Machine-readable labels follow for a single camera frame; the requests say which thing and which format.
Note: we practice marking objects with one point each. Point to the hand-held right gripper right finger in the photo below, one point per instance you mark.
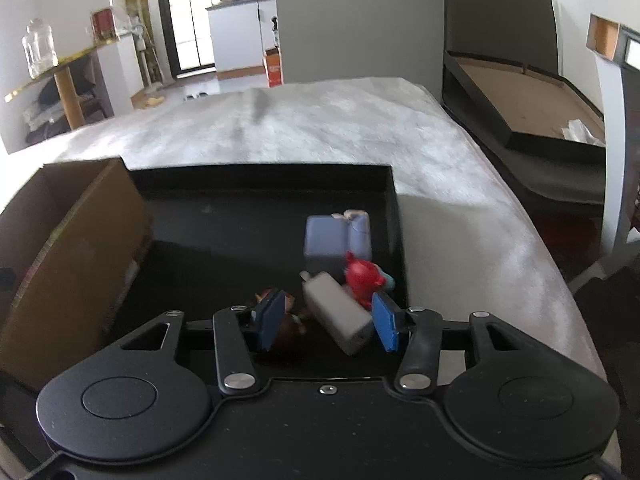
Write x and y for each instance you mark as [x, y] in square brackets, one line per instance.
[385, 324]

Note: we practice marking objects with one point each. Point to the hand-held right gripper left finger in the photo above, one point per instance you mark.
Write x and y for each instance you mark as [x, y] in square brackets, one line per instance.
[267, 321]

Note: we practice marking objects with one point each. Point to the maroon toy figurine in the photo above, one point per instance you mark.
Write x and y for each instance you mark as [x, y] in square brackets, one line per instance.
[290, 327]

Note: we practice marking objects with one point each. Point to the red and teal toy figurine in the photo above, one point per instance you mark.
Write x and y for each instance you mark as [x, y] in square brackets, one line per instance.
[362, 280]

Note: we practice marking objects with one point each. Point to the white charger plug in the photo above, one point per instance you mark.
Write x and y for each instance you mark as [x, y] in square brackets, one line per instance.
[335, 310]

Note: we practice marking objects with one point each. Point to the black tray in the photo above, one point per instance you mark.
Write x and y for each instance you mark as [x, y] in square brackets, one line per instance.
[225, 230]

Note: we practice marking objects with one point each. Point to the lavender box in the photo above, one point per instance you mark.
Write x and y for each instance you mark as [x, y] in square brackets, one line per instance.
[327, 240]

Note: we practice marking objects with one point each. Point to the cardboard box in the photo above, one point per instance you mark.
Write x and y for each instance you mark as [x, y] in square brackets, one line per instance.
[70, 250]

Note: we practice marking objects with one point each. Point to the white fluffy blanket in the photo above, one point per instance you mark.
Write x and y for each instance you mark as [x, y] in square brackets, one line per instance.
[325, 125]

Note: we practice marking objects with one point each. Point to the yellow slipper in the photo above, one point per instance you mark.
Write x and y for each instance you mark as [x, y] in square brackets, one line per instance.
[152, 101]

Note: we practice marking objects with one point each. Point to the orange carton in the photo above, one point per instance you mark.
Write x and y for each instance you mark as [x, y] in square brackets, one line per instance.
[273, 70]

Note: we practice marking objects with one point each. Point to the white crumpled paper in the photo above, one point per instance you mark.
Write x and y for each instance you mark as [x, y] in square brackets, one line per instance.
[582, 132]

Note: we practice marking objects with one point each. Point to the white furniture panel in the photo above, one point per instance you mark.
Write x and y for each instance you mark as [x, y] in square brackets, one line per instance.
[612, 160]

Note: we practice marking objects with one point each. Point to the white kitchen cabinet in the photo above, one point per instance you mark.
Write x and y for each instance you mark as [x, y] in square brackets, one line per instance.
[235, 40]

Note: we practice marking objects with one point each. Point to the white stand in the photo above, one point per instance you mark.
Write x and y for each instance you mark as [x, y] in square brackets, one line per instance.
[147, 55]

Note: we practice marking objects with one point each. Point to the gold round table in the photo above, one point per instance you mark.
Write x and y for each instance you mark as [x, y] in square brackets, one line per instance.
[67, 90]

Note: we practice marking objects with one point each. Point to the black framed glass door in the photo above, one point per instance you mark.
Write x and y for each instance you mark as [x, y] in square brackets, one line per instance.
[192, 15]

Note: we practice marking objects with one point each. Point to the dark chair with board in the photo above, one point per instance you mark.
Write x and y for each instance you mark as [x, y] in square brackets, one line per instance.
[500, 20]

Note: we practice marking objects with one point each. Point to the red canister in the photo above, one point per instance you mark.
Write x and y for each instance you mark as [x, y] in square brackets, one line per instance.
[103, 24]

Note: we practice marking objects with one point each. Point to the large clear glass jar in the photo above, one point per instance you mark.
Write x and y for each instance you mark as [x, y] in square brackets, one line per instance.
[39, 50]

